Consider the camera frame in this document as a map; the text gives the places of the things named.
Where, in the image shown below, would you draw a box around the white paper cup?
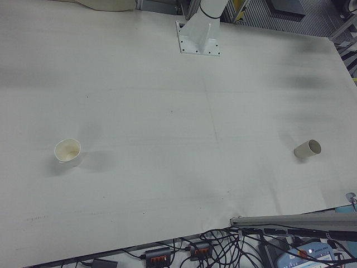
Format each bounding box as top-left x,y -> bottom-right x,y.
54,137 -> 85,169

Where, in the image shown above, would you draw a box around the beige cup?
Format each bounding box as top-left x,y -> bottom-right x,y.
293,138 -> 322,161

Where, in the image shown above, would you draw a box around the black orange USB hub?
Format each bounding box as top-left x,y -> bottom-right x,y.
189,241 -> 212,262
143,247 -> 172,265

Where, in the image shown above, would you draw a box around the black power adapter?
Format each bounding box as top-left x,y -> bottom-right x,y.
91,258 -> 118,268

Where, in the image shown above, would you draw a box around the dark grey box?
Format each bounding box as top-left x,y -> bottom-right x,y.
269,0 -> 306,16

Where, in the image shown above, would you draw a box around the light blue plastic bin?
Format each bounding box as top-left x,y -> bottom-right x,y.
336,205 -> 357,215

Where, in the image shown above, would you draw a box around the grey-blue teach pendant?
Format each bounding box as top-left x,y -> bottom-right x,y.
276,241 -> 357,268

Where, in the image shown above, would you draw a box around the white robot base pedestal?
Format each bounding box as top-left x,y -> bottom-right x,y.
175,0 -> 228,59

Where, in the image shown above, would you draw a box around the tangled black cables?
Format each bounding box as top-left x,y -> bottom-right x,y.
75,227 -> 357,268

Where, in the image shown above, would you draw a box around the yellow black striped post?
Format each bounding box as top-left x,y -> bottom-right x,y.
233,0 -> 246,23

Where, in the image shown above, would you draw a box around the aluminium profile post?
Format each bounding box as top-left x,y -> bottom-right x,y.
229,212 -> 357,242

